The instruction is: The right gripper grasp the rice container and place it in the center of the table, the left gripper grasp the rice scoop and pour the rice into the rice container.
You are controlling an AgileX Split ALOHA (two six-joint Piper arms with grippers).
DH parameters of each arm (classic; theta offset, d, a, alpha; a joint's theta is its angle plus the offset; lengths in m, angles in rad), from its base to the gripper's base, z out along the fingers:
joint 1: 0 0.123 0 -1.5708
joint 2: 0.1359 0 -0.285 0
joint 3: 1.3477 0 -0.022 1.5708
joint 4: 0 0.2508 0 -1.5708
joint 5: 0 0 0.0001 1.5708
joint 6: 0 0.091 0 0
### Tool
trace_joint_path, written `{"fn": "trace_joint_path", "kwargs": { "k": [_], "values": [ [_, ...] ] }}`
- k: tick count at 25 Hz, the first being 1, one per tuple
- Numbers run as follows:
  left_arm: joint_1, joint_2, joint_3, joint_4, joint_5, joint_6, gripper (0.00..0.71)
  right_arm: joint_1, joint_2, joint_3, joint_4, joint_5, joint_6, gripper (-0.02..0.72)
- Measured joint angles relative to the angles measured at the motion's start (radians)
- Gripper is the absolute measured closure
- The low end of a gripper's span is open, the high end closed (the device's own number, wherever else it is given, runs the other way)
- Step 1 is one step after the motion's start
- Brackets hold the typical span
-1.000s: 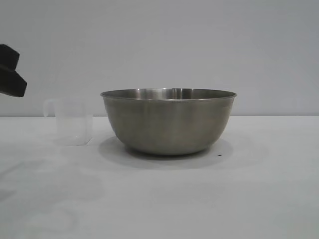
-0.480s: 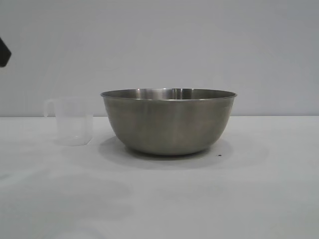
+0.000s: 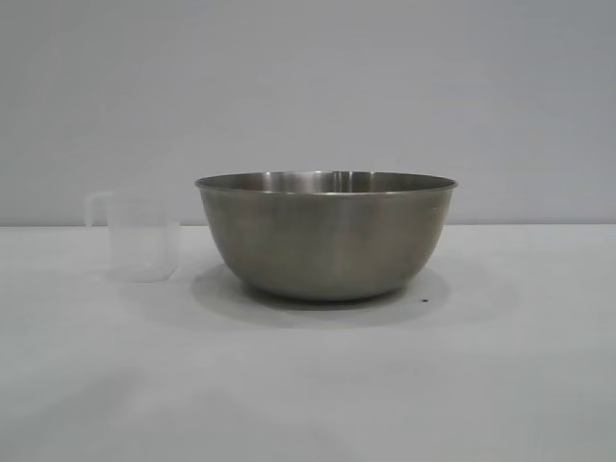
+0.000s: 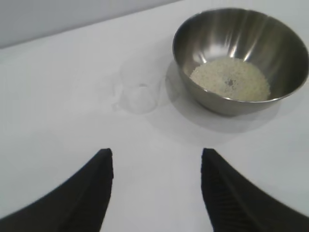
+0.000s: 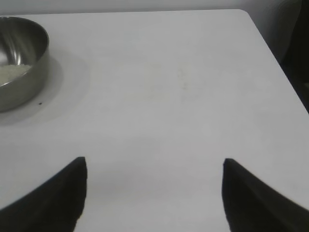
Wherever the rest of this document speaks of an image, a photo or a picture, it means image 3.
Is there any translucent plastic measuring cup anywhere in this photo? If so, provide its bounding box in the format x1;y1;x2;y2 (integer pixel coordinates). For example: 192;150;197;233
84;190;182;283

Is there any stainless steel mixing bowl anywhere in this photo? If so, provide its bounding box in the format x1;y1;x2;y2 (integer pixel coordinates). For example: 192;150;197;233
193;169;460;303

